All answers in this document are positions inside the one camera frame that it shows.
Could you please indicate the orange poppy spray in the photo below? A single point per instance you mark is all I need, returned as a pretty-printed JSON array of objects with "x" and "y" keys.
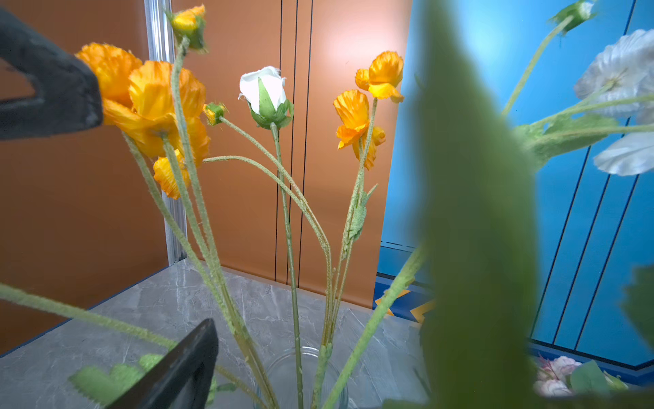
[
  {"x": 335, "y": 189},
  {"x": 158, "y": 107}
]

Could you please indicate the white rose stem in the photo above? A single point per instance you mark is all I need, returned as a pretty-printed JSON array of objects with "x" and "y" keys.
[{"x": 269, "y": 107}]

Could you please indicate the white ranunculus spray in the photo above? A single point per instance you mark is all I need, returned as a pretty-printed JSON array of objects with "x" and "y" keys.
[{"x": 479, "y": 247}]

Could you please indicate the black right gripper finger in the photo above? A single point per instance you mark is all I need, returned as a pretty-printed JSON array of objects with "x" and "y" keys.
[{"x": 182, "y": 379}]

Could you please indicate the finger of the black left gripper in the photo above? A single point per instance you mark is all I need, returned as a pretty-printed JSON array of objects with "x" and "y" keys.
[{"x": 67, "y": 95}]

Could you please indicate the mixed flower bunch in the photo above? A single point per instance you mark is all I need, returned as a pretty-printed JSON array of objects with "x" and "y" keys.
[{"x": 565, "y": 376}]

